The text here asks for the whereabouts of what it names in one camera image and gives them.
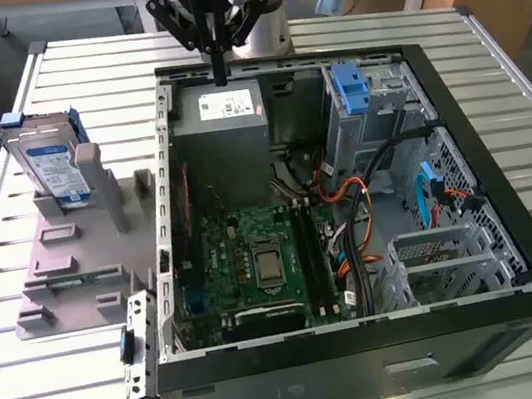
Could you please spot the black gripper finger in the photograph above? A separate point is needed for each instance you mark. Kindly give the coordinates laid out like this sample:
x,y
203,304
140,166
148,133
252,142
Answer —
x,y
224,69
171,17

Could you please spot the hard disk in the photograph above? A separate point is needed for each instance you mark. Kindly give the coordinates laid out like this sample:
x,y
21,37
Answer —
x,y
50,163

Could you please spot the grey power supply unit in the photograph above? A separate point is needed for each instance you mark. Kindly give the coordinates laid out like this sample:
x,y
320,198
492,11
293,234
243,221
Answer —
x,y
223,155

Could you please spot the blue drive cage latch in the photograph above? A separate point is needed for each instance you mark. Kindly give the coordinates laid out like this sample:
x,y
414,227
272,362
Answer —
x,y
350,90

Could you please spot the grey metal drive cage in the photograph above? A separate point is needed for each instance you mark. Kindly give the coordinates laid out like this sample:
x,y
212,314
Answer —
x,y
384,115

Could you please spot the green motherboard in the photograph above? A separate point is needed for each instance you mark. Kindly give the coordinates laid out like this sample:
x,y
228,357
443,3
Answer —
x,y
223,247

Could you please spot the black CPU socket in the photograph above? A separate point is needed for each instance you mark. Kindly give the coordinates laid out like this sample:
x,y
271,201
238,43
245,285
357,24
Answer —
x,y
266,246

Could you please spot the silver CPU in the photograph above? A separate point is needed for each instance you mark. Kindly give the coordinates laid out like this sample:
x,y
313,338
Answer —
x,y
269,266

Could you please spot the black RAM slot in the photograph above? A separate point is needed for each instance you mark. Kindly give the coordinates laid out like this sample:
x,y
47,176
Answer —
x,y
319,252
306,254

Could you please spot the grey parts rack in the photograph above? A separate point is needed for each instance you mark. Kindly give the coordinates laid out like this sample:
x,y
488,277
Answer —
x,y
88,258

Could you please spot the black graphics card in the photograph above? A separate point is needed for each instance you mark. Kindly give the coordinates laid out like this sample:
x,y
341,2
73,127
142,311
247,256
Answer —
x,y
269,318

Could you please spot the green RAM stick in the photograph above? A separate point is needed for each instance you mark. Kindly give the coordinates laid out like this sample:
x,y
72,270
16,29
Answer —
x,y
81,278

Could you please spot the grey expansion card retainer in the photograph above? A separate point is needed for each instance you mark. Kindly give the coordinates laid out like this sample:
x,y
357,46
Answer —
x,y
144,370

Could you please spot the black open PC case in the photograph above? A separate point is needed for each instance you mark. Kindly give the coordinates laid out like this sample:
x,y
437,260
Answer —
x,y
324,377

